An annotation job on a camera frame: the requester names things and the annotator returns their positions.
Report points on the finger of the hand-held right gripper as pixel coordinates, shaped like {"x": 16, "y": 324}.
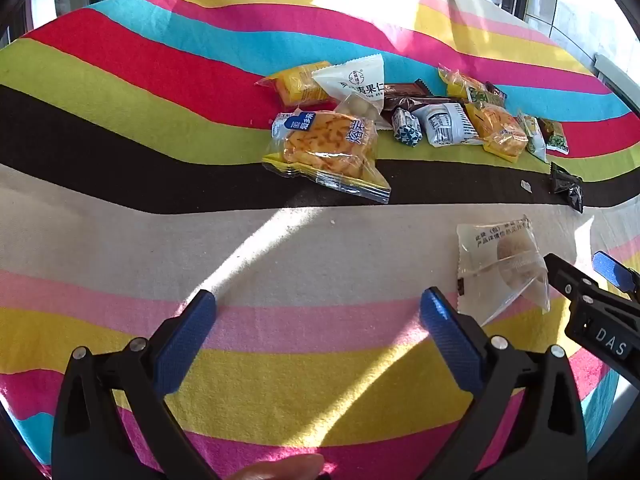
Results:
{"x": 612, "y": 270}
{"x": 565, "y": 275}

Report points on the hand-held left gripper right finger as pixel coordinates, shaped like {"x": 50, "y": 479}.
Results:
{"x": 447, "y": 345}

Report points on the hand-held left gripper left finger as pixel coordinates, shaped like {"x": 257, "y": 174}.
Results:
{"x": 182, "y": 345}

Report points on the clear round pastry packet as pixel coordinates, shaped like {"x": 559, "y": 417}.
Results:
{"x": 505, "y": 260}

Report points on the yellow cake packet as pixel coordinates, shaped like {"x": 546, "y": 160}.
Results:
{"x": 457, "y": 82}

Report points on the brown chocolate wafer bar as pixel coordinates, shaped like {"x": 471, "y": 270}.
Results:
{"x": 415, "y": 103}
{"x": 405, "y": 89}

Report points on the person's left hand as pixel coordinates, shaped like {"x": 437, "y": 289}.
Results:
{"x": 285, "y": 467}

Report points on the small black packet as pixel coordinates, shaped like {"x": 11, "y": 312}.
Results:
{"x": 567, "y": 187}

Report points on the clear wrapper scrap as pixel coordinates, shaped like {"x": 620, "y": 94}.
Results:
{"x": 526, "y": 186}

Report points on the striped colourful cloth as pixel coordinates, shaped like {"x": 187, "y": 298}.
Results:
{"x": 150, "y": 240}

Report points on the green pea snack packet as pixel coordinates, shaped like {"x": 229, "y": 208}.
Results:
{"x": 555, "y": 137}
{"x": 482, "y": 96}
{"x": 532, "y": 135}

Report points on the small orange bread packet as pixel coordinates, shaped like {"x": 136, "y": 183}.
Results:
{"x": 500, "y": 130}

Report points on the white packet black text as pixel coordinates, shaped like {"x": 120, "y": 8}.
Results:
{"x": 445, "y": 124}

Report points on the small dark brown packet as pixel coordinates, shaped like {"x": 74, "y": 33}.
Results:
{"x": 496, "y": 91}

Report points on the blue white patterned candy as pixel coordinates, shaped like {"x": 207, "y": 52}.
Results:
{"x": 406, "y": 127}

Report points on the large orange cracker packet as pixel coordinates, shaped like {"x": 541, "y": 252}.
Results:
{"x": 320, "y": 145}

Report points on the white nut snack packet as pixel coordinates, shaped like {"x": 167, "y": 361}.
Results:
{"x": 352, "y": 80}

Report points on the yellow snack packet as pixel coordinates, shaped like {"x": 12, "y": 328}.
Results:
{"x": 297, "y": 82}

